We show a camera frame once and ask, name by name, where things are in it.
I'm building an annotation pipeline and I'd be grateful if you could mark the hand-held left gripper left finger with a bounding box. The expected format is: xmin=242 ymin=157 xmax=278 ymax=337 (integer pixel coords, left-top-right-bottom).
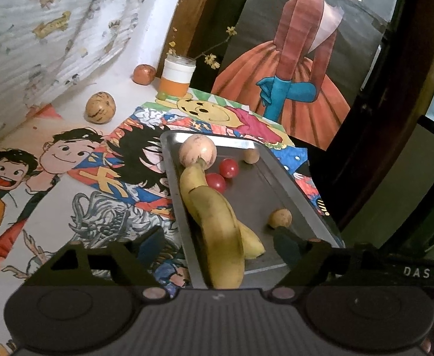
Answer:
xmin=25 ymin=225 xmax=175 ymax=302

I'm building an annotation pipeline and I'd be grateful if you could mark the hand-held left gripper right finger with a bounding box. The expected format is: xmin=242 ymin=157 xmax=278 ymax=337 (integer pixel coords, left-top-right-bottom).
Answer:
xmin=267 ymin=226 xmax=406 ymax=302

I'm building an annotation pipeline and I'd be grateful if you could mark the metal tray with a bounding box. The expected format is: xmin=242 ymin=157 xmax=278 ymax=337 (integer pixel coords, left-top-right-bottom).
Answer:
xmin=160 ymin=131 xmax=341 ymax=290

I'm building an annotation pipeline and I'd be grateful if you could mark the yellow banana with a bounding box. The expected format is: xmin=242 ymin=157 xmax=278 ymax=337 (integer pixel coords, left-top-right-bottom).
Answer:
xmin=180 ymin=158 xmax=266 ymax=290

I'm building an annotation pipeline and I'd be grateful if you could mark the red cherry tomato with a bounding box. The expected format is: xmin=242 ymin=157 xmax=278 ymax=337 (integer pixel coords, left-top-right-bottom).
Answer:
xmin=206 ymin=173 xmax=227 ymax=193
xmin=219 ymin=158 xmax=240 ymax=179

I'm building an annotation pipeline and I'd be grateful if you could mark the colourful cartoon printed cloth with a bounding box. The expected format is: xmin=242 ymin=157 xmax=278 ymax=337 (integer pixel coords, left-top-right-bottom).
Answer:
xmin=0 ymin=89 xmax=345 ymax=342

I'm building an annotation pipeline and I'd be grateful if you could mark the plain beige round fruit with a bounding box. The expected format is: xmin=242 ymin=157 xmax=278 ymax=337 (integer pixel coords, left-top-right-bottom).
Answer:
xmin=179 ymin=134 xmax=217 ymax=167

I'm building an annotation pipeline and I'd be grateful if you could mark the striped beige round fruit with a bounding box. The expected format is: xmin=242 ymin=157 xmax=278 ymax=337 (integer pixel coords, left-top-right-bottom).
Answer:
xmin=85 ymin=92 xmax=116 ymax=123

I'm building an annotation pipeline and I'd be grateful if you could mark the orange and white jar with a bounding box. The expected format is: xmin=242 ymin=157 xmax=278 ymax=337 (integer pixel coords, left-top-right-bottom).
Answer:
xmin=158 ymin=54 xmax=196 ymax=100

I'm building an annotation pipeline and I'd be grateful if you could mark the red-brown apple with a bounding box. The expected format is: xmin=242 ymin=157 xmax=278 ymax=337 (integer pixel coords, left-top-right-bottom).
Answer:
xmin=133 ymin=64 xmax=157 ymax=85

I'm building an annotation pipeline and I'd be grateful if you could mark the yellow flower twig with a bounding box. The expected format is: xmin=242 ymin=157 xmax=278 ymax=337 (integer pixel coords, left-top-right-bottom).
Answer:
xmin=167 ymin=26 xmax=236 ymax=69

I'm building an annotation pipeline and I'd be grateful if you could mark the dark wooden frame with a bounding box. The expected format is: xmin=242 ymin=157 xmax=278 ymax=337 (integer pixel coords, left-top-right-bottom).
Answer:
xmin=328 ymin=0 xmax=434 ymax=238

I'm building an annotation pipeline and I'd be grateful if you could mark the wall poster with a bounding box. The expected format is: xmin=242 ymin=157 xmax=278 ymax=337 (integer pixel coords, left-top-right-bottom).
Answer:
xmin=211 ymin=0 xmax=403 ymax=152

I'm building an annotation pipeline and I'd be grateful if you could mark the brown wooden post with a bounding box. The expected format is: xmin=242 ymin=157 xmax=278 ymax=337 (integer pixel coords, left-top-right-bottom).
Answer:
xmin=158 ymin=0 xmax=232 ymax=78

